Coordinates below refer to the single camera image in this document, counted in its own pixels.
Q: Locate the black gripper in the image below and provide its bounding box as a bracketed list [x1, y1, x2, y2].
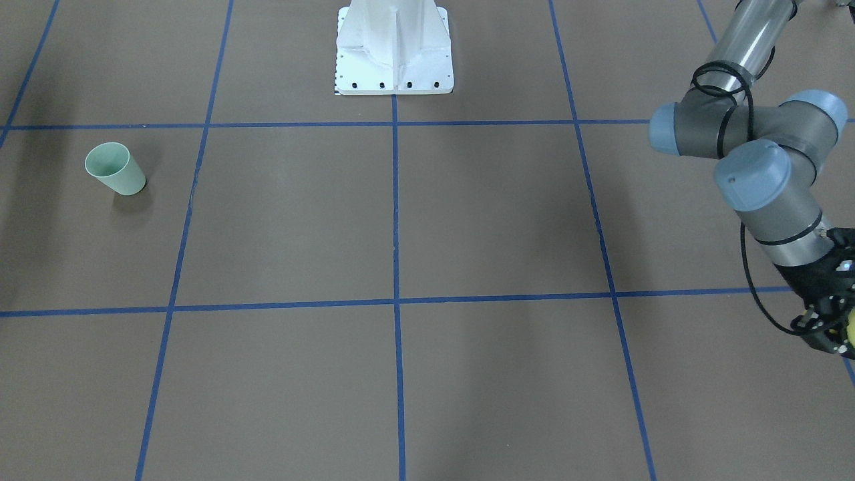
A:
[775, 228, 854, 354]

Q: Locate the yellow plastic cup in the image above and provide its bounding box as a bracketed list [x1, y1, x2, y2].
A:
[844, 309, 855, 353]

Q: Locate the green plastic cup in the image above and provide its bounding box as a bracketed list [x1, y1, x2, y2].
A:
[83, 141, 147, 196]

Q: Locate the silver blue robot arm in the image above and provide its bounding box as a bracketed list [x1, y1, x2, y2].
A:
[648, 1, 853, 359]

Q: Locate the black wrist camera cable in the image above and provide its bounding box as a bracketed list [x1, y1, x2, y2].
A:
[691, 61, 812, 336]

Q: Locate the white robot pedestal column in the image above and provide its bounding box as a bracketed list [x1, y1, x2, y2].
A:
[334, 1, 455, 96]

